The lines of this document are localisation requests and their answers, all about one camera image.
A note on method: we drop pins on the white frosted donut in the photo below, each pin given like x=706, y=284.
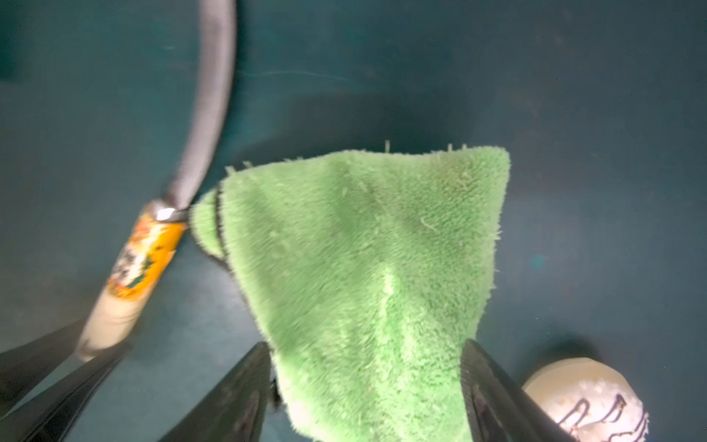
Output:
x=589, y=400

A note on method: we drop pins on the green and black rag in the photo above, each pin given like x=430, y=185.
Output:
x=365, y=272

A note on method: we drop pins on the small sickle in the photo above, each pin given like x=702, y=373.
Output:
x=163, y=221

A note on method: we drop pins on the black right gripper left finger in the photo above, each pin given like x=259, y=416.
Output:
x=235, y=409

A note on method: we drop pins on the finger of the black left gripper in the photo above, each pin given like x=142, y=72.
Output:
x=51, y=415
x=24, y=367

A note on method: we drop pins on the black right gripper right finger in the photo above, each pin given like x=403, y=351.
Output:
x=497, y=408

